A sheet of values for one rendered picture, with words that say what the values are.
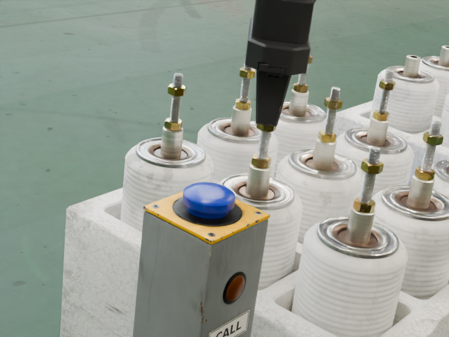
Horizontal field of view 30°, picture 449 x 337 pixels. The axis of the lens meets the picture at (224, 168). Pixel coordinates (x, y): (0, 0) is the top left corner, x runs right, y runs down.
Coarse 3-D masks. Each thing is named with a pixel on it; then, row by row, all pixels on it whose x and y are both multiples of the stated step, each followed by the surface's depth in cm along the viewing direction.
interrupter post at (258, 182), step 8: (256, 168) 81; (264, 168) 81; (248, 176) 82; (256, 176) 82; (264, 176) 82; (248, 184) 82; (256, 184) 82; (264, 184) 82; (248, 192) 83; (256, 192) 82; (264, 192) 82
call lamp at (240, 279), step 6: (240, 276) 64; (234, 282) 63; (240, 282) 64; (228, 288) 63; (234, 288) 64; (240, 288) 64; (228, 294) 63; (234, 294) 64; (240, 294) 65; (228, 300) 64; (234, 300) 64
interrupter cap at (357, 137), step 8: (352, 128) 103; (360, 128) 103; (368, 128) 104; (344, 136) 101; (352, 136) 101; (360, 136) 101; (392, 136) 102; (352, 144) 99; (360, 144) 98; (368, 144) 99; (384, 144) 100; (392, 144) 100; (400, 144) 100; (384, 152) 97; (392, 152) 98; (400, 152) 98
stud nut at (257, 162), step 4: (256, 156) 82; (268, 156) 82; (252, 160) 82; (256, 160) 81; (260, 160) 81; (264, 160) 81; (268, 160) 81; (256, 164) 81; (260, 164) 81; (264, 164) 81; (268, 164) 81
